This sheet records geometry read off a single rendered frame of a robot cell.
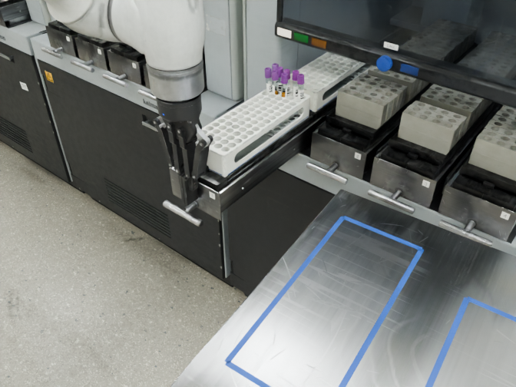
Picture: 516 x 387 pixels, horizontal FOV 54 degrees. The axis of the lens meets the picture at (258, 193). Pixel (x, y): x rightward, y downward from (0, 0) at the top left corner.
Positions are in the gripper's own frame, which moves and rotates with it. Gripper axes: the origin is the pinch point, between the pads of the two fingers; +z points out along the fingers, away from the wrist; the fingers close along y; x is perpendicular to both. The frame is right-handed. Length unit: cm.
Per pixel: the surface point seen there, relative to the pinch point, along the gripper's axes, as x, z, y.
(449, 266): -9.2, -2.0, -47.8
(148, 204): -31, 54, 56
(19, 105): -30, 40, 130
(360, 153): -30.3, -0.3, -20.5
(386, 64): -35.5, -18.3, -20.6
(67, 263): -7, 80, 79
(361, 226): -8.8, -2.0, -32.5
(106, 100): -30, 17, 68
